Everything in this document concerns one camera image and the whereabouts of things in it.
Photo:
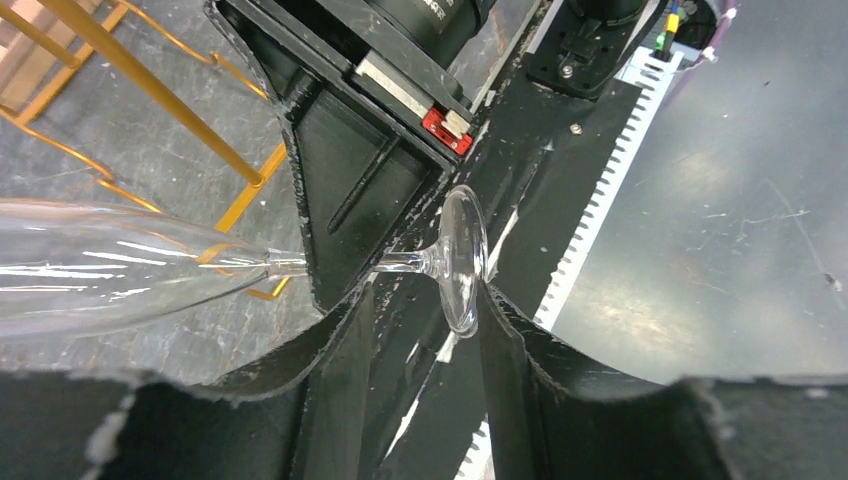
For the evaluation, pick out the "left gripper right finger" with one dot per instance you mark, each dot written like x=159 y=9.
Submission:
x=555 y=413

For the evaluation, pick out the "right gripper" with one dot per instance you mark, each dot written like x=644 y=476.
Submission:
x=371 y=117

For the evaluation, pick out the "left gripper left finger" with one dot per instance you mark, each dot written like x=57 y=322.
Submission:
x=296 y=413

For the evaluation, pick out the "clear wine glass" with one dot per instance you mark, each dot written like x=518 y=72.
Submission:
x=84 y=269

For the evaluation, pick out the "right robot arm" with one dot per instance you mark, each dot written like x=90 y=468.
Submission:
x=372 y=119

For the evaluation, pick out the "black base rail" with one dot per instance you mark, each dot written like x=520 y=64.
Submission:
x=547 y=166

